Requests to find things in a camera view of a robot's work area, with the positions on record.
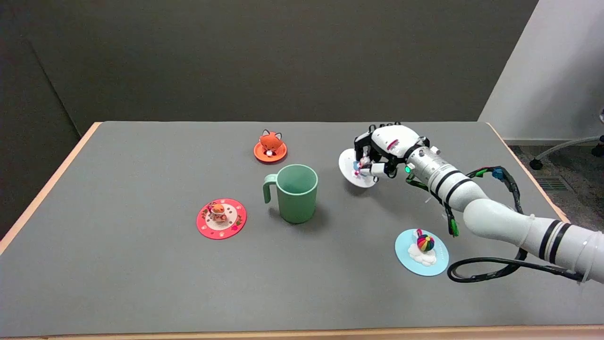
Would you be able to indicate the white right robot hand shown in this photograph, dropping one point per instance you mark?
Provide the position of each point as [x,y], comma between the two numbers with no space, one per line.
[392,140]

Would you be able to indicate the white cup lid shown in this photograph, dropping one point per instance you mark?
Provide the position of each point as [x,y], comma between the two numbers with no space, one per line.
[351,172]

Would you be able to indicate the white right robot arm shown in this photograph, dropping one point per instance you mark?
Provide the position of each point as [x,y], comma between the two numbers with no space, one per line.
[495,208]

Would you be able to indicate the blue balloon cup lid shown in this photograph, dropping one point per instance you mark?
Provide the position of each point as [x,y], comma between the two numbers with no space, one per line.
[421,252]

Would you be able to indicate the orange fox cup lid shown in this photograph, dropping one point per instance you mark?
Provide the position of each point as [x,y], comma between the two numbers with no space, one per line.
[270,146]

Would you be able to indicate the red cat cup lid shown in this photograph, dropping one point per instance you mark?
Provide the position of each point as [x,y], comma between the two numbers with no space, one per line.
[221,218]

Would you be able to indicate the floor vent grille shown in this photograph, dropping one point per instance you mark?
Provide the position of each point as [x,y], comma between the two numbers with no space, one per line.
[551,184]

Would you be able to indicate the office chair base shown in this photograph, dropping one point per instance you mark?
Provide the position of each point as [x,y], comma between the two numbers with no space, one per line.
[566,148]

